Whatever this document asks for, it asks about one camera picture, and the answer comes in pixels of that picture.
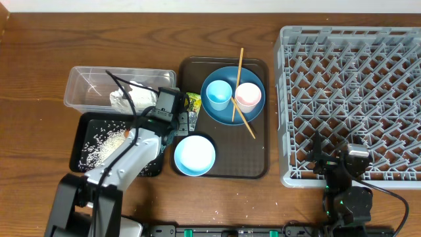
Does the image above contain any yellow green snack wrapper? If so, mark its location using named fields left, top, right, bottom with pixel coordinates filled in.
left=185, top=92, right=202, bottom=132

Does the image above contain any white napkin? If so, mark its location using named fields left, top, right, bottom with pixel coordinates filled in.
left=128, top=81, right=157, bottom=109
left=109, top=89, right=131, bottom=113

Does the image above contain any light blue bowl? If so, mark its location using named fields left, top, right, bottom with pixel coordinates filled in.
left=174, top=135, right=216, bottom=176

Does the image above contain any light blue cup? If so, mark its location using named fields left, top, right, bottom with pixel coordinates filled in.
left=206, top=80, right=232, bottom=111

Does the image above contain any pink cup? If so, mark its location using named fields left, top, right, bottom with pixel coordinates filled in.
left=235, top=82, right=262, bottom=113

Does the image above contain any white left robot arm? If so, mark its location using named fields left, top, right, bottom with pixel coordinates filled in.
left=45, top=88, right=190, bottom=236

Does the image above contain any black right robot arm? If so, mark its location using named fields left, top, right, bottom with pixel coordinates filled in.
left=306, top=132, right=373, bottom=236

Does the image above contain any grey dishwasher rack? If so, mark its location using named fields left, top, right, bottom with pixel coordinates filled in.
left=274, top=26, right=420, bottom=190

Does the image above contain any wooden chopstick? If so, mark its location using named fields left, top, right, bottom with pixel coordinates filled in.
left=232, top=47, right=244, bottom=122
left=231, top=97, right=256, bottom=139

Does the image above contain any dark blue plate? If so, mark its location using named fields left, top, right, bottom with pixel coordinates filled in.
left=201, top=66, right=266, bottom=126

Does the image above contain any black plastic tray bin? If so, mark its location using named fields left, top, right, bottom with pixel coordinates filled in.
left=68, top=112, right=165, bottom=178

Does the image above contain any brown serving tray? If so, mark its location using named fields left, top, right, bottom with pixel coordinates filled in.
left=179, top=57, right=269, bottom=179

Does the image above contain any pile of white rice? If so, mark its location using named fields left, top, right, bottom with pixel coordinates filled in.
left=78, top=119, right=131, bottom=172

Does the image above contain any clear plastic bin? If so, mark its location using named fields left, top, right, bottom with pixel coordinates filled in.
left=64, top=66, right=176, bottom=115

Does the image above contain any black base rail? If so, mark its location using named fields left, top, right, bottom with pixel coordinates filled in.
left=141, top=223, right=394, bottom=237

